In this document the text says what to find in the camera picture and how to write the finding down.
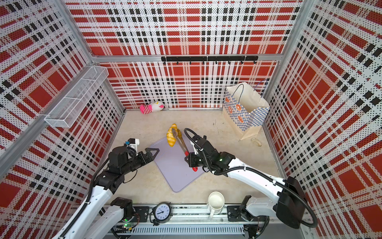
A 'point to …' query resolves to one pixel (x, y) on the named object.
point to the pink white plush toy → (154, 106)
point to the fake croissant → (170, 137)
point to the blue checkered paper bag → (245, 110)
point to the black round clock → (161, 213)
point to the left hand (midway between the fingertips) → (155, 155)
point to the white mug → (216, 202)
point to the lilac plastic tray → (171, 161)
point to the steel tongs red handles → (177, 134)
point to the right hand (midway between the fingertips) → (186, 160)
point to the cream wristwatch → (256, 141)
